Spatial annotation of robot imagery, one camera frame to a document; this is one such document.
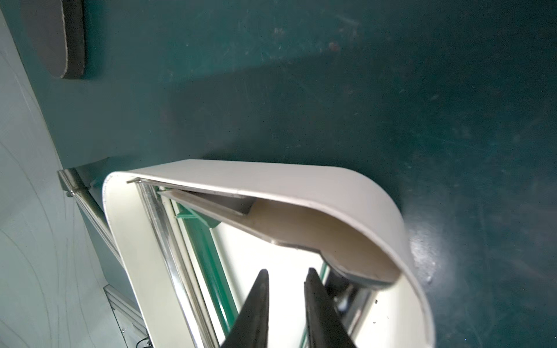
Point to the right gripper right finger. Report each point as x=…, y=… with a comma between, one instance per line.
x=324, y=327

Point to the green table mat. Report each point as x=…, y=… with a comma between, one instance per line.
x=450, y=106

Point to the bronze scroll jewelry stand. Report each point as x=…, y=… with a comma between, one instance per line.
x=56, y=30

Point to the white plastic storage tray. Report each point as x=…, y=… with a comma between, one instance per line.
x=401, y=315

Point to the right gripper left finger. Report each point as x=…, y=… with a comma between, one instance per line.
x=250, y=329

